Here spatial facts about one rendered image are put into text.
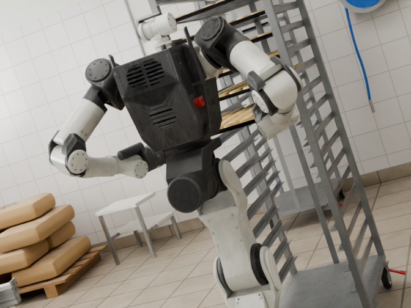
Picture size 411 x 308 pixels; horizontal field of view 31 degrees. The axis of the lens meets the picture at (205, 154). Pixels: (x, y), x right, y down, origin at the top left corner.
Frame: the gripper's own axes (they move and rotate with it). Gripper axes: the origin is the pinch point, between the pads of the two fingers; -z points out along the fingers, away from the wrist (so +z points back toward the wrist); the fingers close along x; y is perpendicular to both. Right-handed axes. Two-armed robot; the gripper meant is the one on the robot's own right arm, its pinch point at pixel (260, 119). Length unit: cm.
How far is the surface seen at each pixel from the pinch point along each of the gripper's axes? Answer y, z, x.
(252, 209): 0, -75, -46
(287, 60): -24.0, -28.6, 14.9
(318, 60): -54, -82, 8
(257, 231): 2, -72, -55
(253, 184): -6, -86, -37
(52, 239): 115, -348, -71
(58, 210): 103, -352, -51
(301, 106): -23.7, -28.6, -3.6
